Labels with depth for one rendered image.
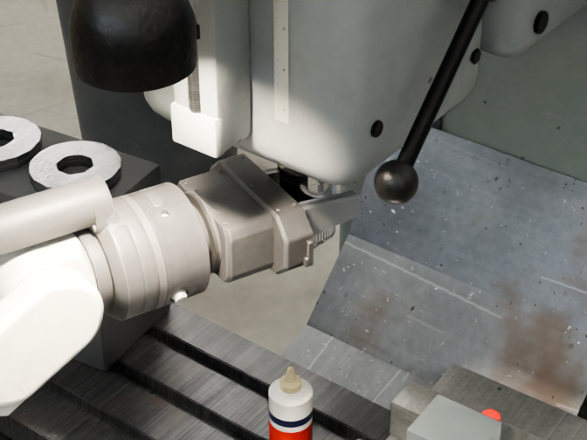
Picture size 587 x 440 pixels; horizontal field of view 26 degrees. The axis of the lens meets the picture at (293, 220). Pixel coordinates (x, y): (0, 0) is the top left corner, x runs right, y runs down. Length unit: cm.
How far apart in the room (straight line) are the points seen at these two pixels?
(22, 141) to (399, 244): 42
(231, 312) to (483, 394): 171
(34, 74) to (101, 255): 296
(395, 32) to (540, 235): 55
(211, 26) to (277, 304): 209
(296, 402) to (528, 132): 39
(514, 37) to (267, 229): 23
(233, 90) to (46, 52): 315
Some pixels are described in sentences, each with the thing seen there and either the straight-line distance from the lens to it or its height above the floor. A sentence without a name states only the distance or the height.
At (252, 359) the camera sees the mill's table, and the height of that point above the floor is 93.
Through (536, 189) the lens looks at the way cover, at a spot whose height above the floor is 107.
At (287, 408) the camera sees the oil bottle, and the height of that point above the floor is 101.
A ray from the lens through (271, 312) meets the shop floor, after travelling 285.
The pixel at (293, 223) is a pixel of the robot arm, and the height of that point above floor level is 125.
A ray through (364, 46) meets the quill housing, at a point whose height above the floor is 142.
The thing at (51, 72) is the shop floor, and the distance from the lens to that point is 387.
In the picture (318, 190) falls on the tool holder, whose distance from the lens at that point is 98.
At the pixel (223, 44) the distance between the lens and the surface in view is 82.
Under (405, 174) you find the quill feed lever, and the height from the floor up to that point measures 134.
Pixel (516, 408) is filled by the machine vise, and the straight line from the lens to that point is 118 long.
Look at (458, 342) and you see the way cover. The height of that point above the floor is 91.
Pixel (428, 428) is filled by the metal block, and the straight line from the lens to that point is 105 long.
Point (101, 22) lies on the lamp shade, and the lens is 71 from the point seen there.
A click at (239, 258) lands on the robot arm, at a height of 123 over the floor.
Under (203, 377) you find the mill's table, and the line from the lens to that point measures 130.
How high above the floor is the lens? 179
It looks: 35 degrees down
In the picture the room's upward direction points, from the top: straight up
